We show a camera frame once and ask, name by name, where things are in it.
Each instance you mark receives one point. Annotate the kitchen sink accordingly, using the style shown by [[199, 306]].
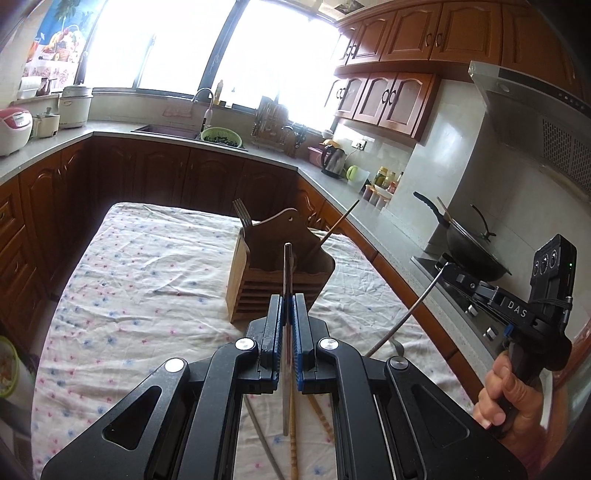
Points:
[[166, 131]]

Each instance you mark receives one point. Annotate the pink cloth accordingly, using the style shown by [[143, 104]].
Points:
[[179, 110]]

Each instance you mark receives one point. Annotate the silver metal fork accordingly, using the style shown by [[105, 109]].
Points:
[[241, 213]]

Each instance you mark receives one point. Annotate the wooden upper cabinets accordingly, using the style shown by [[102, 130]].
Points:
[[415, 41]]

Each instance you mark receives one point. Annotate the steel electric kettle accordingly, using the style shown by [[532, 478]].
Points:
[[333, 161]]

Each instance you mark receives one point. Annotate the wall socket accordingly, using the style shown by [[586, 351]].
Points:
[[360, 144]]

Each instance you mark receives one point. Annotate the knife and utensil rack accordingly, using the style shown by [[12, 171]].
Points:
[[268, 122]]

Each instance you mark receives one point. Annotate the pink and white rice cooker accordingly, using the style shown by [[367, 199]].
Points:
[[14, 131]]

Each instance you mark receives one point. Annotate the steel range hood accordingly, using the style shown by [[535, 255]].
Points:
[[531, 129]]

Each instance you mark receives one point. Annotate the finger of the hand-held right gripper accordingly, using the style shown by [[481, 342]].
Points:
[[464, 281]]

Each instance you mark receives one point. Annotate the green bowl with food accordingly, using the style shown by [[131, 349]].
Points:
[[8, 369]]

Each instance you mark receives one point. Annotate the seasoning bottles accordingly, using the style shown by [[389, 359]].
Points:
[[388, 179]]

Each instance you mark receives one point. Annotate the person's right hand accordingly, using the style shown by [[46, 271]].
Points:
[[491, 392]]

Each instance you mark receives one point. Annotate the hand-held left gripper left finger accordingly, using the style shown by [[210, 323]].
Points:
[[278, 341]]

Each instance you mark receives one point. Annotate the wooden utensil holder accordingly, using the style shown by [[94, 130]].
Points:
[[258, 277]]

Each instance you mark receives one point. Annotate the yellow dish soap bottle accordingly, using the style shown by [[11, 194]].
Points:
[[219, 92]]

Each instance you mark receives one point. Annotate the person's right forearm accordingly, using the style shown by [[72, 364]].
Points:
[[551, 457]]

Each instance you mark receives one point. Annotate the small white cooker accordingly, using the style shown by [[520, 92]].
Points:
[[46, 123]]

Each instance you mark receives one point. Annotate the paper towel roll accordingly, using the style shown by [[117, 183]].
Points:
[[30, 87]]

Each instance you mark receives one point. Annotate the green colander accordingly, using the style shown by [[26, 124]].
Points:
[[221, 137]]

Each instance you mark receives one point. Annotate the floral white tablecloth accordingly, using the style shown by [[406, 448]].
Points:
[[138, 300]]

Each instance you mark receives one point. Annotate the large white cooker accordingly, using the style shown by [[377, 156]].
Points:
[[75, 106]]

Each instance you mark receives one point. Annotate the light wooden chopstick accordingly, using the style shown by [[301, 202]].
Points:
[[294, 443], [321, 415]]

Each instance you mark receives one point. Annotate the grey kitchen countertop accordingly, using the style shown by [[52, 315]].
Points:
[[392, 230]]

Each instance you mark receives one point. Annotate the gas stove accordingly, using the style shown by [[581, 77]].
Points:
[[461, 304]]

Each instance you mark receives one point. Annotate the black wok with lid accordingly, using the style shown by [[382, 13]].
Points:
[[475, 251]]

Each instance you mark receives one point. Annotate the wooden cabinets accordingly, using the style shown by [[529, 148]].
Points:
[[138, 175], [415, 41]]

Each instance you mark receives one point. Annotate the pink container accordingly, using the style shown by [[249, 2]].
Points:
[[316, 158]]

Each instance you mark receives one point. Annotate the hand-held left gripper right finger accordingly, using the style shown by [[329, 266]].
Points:
[[298, 341]]

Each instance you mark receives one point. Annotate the wooden lower cabinets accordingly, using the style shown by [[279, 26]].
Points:
[[138, 175]]

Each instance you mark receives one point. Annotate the fruit and palm wall poster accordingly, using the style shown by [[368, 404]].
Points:
[[60, 37]]

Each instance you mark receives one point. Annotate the chrome kitchen faucet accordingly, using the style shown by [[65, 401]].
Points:
[[205, 106]]

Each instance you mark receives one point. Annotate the dark wooden chopstick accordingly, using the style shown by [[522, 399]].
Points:
[[339, 224]]

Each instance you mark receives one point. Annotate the kitchen window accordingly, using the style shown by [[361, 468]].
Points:
[[184, 41]]

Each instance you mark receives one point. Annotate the thin silver metal utensil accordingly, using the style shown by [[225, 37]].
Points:
[[401, 314]]

